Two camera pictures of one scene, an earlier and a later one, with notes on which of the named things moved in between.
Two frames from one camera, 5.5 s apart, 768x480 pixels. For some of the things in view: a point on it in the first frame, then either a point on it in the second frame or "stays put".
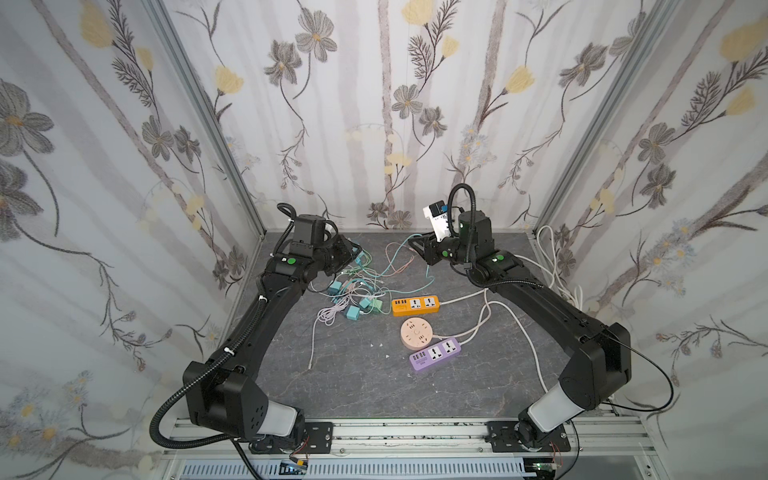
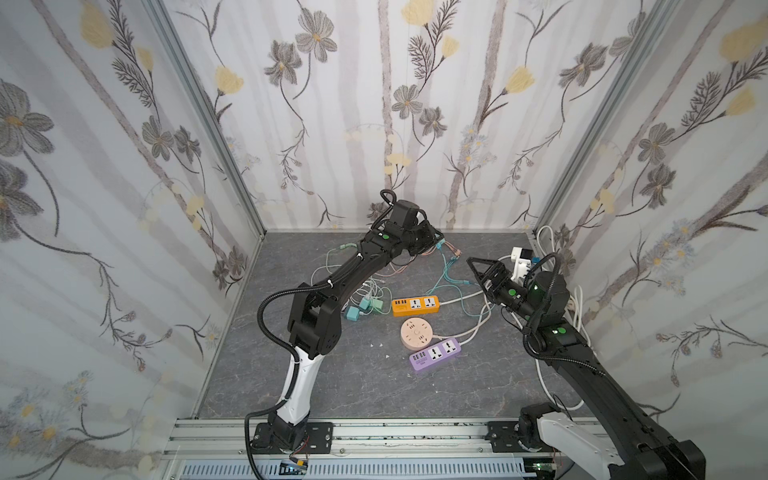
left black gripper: x=344 y=251 → x=428 y=238
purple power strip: x=422 y=358 stays put
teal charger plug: x=352 y=312 stays put
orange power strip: x=416 y=306 stays put
